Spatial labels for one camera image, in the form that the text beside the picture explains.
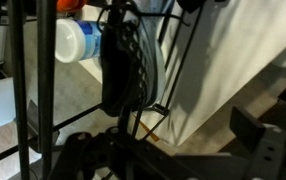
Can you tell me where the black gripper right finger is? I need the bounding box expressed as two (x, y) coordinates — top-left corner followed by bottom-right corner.
(228, 105), (286, 180)

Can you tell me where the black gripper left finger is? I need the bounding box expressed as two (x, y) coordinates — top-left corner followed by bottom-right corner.
(44, 105), (184, 180)

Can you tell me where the grey trainer with black laces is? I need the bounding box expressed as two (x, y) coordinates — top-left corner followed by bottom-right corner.
(100, 0), (176, 118)

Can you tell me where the black metal shoe rack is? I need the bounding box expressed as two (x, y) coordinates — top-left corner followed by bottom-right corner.
(0, 0), (205, 180)

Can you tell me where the white and blue wipes canister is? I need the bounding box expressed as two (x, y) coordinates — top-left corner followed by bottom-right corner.
(54, 17), (103, 65)

